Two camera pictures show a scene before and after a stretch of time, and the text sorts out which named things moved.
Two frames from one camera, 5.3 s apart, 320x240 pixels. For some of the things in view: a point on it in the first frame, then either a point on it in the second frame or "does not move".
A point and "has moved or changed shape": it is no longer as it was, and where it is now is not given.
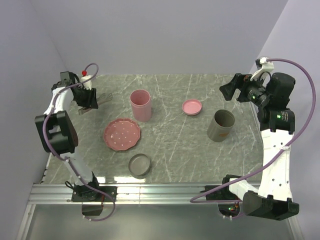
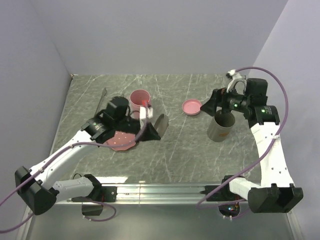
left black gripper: [91, 101] → [149, 133]
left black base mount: [86, 194] does not move
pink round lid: [192, 107] does not move
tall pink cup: [140, 100] does not move
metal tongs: [103, 98] has moved or changed shape
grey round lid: [138, 165] → [161, 124]
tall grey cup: [221, 125] does not move
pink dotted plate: [122, 134] does not move
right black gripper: [244, 82] → [219, 98]
